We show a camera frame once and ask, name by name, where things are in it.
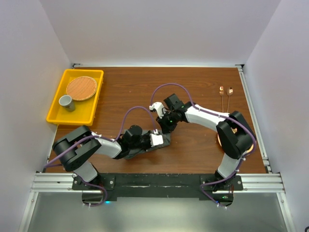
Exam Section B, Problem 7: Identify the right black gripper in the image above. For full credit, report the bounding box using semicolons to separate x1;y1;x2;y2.
156;111;178;134

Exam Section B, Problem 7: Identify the grey cloth napkin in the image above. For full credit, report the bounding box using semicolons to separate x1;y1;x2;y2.
117;125;171;160

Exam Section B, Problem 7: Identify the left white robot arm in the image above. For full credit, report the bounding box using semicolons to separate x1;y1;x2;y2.
47;125;158;189

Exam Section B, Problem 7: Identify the rose gold fork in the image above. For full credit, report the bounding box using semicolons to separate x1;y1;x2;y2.
219;86;224;112

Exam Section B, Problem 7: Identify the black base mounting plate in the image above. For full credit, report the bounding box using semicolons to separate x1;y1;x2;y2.
72;173;244;206

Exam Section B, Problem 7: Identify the rose gold spoon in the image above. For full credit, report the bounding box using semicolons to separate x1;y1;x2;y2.
226;87;234;112

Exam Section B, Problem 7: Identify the golden round plate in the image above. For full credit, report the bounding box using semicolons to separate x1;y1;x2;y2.
217;134;254;159

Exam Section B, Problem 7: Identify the yellow plastic tray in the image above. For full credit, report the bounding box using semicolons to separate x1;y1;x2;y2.
46;69;104;126

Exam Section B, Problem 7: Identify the orange woven coaster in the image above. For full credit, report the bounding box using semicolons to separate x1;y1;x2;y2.
66;76;98;101

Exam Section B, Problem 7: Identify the grey ceramic cup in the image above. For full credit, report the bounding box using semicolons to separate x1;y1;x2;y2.
58;95;75;112

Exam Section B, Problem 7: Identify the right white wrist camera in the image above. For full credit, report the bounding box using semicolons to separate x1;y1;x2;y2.
149;102;166;118

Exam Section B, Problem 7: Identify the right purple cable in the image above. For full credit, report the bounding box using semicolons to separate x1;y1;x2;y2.
150;82;256;208

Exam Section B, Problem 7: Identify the aluminium frame rail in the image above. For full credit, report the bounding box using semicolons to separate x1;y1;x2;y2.
16;63;296;232

